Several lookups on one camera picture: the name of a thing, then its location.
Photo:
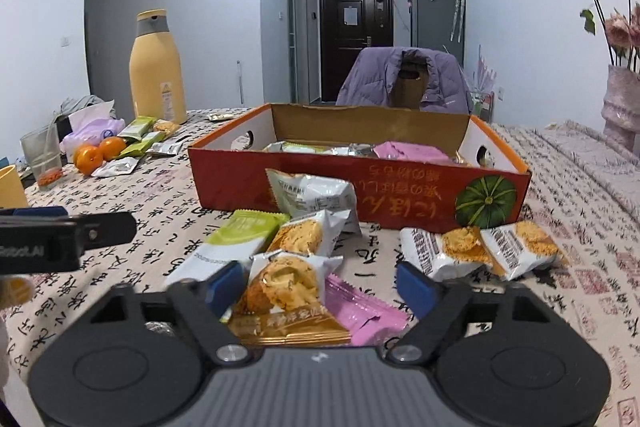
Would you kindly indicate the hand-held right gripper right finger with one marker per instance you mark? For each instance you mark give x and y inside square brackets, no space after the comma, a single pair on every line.
[416,287]

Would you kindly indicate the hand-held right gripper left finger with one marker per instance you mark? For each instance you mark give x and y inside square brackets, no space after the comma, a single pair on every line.
[227,282]

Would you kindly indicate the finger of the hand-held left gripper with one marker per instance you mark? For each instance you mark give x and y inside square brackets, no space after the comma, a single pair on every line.
[40,212]
[105,227]

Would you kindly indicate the white pastry snack packet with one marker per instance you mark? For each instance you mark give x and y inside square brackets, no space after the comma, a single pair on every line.
[440,252]
[522,247]
[305,234]

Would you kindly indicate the white cracker snack packet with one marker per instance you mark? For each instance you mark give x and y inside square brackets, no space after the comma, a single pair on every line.
[287,282]

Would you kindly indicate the orange cardboard box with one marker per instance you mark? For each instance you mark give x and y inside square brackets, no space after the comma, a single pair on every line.
[350,192]

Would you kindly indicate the yellow cup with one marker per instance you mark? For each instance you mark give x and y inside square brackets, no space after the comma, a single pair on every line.
[11,187]

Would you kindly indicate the green white snack packet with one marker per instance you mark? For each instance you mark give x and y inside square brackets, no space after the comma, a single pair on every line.
[235,237]

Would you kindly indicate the clear plastic cup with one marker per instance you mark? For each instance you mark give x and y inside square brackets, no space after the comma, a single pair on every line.
[42,157]

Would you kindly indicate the pink snack packet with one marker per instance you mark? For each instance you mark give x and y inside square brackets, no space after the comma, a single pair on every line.
[415,153]
[365,312]

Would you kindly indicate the orange fruit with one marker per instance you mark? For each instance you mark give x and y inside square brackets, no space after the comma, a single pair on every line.
[112,148]
[89,159]

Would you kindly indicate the gold flat snack packet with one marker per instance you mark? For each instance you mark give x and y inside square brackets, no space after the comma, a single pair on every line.
[290,329]

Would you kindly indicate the purple tissue pack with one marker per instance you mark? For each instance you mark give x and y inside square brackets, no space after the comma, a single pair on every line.
[92,129]

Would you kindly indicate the pile of clothes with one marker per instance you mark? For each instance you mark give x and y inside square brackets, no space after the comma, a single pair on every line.
[82,106]

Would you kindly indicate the orange pastry snack packet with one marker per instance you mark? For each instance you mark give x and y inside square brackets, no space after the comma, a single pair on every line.
[166,128]

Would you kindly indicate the silver pastry snack packet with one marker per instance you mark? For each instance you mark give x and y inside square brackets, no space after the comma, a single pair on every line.
[310,197]

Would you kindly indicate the silver green snack packet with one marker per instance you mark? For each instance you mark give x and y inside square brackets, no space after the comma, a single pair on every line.
[292,147]

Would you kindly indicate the calligraphy print tablecloth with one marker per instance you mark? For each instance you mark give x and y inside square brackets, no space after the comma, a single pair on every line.
[575,307]

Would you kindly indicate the yellow bottle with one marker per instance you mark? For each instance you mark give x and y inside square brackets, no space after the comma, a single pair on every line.
[155,72]

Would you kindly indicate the small orange snack packet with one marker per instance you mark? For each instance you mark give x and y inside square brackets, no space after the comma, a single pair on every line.
[227,116]

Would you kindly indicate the wooden chair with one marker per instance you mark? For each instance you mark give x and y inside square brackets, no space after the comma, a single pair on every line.
[407,94]

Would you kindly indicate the storage rack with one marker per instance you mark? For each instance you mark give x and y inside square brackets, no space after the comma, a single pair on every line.
[482,104]

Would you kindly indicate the white pole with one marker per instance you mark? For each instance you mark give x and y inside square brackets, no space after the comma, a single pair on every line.
[239,82]

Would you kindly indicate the purple jacket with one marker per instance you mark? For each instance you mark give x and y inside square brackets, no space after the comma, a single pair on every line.
[450,87]

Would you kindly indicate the pale patterned quilt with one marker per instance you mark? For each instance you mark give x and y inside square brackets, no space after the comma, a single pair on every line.
[600,167]

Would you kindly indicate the dark brown door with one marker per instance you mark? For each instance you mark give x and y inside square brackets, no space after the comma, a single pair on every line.
[350,52]

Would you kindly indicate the grey refrigerator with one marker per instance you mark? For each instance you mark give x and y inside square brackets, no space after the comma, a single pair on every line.
[435,27]

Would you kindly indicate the pink textured vase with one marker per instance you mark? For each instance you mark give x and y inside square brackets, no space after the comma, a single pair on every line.
[622,112]

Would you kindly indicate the folded umbrella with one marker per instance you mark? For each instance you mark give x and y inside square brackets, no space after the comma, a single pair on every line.
[457,12]

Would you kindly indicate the dried pink roses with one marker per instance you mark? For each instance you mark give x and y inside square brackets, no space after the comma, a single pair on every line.
[620,27]

